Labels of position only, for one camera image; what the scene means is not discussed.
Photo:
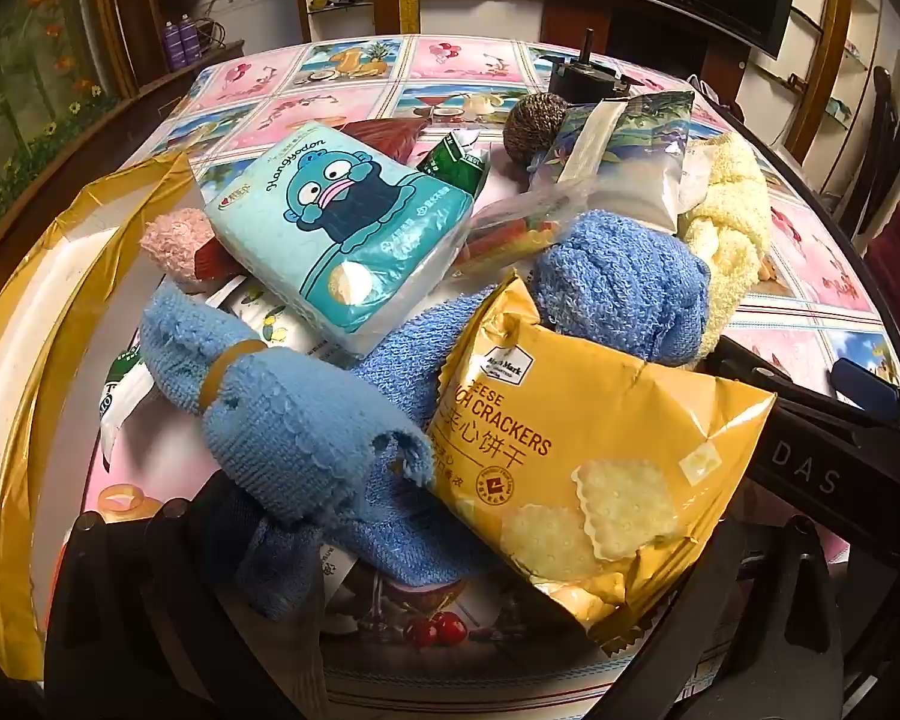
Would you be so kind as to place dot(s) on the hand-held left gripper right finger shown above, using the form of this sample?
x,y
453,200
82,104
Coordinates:
x,y
765,615

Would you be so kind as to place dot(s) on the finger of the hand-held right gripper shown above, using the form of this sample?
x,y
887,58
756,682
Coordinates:
x,y
765,379
862,390

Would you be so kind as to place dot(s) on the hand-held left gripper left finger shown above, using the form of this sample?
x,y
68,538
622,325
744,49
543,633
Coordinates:
x,y
225,525

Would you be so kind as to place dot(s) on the blue knitted cloth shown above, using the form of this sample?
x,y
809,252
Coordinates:
x,y
292,427

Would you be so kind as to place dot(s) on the cream fluffy towel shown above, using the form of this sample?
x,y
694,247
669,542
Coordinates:
x,y
731,210

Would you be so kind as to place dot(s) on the blue terry towel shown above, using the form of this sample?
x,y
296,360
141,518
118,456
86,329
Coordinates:
x,y
615,285

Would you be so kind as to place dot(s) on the gold foil bag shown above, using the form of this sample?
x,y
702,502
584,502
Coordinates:
x,y
52,292

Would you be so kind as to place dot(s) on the pink fluffy cloth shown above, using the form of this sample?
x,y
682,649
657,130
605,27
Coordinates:
x,y
169,240

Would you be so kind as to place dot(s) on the green white packet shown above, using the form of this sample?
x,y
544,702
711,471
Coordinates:
x,y
124,397

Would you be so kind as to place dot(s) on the yellow cracker packet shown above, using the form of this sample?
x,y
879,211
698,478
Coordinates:
x,y
607,427

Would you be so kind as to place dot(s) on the white lemon print packet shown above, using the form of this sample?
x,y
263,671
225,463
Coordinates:
x,y
270,315

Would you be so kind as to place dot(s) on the tropical print clear bag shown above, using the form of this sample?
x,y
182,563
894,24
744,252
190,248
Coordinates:
x,y
630,165

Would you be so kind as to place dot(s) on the dark wooden chair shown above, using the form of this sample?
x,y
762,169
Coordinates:
x,y
881,135

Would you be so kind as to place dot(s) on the red ribbed packet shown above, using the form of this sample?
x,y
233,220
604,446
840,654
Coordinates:
x,y
214,264

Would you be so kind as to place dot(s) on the clear colourful candy bag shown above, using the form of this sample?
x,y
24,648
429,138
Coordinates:
x,y
510,236

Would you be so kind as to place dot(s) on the teal tissue pack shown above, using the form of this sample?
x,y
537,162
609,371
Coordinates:
x,y
330,240

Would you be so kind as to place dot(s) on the brown twine ball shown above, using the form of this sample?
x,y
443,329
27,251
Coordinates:
x,y
532,127

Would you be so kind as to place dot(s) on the black round device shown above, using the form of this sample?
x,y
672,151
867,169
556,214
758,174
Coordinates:
x,y
581,79

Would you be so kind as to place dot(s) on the green white carton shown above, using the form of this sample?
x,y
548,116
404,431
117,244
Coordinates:
x,y
457,157

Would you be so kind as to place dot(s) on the dark red packet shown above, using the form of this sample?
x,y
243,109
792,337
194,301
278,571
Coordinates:
x,y
386,139

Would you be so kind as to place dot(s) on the pink printed tablecloth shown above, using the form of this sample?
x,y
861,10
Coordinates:
x,y
450,64

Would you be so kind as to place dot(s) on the purple bottle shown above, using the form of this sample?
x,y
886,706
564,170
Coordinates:
x,y
171,43
190,41

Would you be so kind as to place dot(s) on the flower wall panel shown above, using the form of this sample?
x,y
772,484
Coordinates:
x,y
30,52

